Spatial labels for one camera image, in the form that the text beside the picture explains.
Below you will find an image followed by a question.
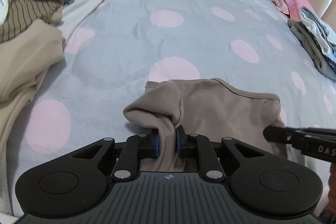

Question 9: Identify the taupe brown garment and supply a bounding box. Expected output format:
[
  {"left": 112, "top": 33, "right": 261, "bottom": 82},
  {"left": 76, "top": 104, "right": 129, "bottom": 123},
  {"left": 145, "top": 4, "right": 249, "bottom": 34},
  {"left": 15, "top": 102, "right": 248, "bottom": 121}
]
[{"left": 123, "top": 79, "right": 287, "bottom": 172}]

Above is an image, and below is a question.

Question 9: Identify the stack of folded clothes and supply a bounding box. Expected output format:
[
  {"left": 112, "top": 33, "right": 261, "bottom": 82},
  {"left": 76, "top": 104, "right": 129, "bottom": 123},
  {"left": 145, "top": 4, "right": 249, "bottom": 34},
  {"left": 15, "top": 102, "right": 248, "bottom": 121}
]
[{"left": 288, "top": 6, "right": 335, "bottom": 80}]

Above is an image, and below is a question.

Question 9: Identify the grey pink-dotted bed cover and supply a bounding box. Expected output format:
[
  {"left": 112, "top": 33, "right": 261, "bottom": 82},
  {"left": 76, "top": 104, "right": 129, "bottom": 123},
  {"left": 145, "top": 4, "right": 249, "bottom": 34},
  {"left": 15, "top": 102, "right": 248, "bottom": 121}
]
[{"left": 6, "top": 0, "right": 335, "bottom": 217}]

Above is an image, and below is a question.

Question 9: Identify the white fluffy garment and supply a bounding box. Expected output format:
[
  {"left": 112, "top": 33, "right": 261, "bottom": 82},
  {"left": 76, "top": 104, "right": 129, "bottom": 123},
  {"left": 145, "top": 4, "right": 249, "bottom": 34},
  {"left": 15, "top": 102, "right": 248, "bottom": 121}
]
[{"left": 0, "top": 0, "right": 109, "bottom": 41}]

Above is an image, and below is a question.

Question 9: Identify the beige folded garment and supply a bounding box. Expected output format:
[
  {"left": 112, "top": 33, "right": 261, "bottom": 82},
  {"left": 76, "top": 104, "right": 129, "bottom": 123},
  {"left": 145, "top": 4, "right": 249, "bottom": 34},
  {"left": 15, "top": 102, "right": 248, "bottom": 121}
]
[{"left": 1, "top": 20, "right": 65, "bottom": 150}]

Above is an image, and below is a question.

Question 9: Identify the brown striped garment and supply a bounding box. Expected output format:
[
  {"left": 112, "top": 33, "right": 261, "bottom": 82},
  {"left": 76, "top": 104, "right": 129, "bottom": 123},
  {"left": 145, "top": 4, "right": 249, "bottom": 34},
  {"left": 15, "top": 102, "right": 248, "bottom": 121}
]
[{"left": 1, "top": 0, "right": 75, "bottom": 43}]

